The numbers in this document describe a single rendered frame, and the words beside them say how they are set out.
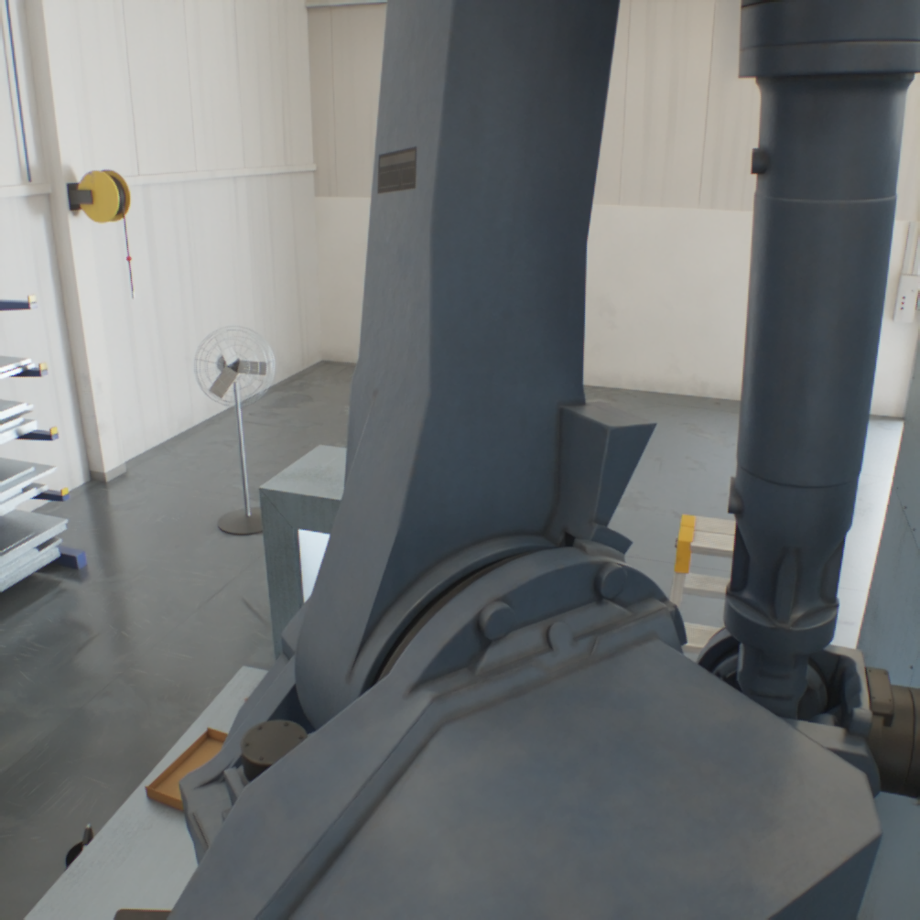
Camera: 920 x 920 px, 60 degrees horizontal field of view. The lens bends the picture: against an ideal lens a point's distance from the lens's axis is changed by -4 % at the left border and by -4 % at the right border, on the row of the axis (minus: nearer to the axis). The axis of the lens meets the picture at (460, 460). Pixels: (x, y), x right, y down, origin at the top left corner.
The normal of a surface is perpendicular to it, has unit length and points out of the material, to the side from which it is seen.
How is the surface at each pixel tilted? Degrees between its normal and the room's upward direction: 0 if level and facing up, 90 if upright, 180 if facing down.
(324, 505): 90
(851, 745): 3
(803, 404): 94
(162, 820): 0
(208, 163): 90
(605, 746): 0
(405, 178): 83
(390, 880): 16
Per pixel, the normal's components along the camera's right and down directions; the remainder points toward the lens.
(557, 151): 0.54, 0.31
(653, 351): -0.32, 0.34
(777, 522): -0.57, 0.36
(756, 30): -0.95, 0.18
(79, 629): 0.00, -0.93
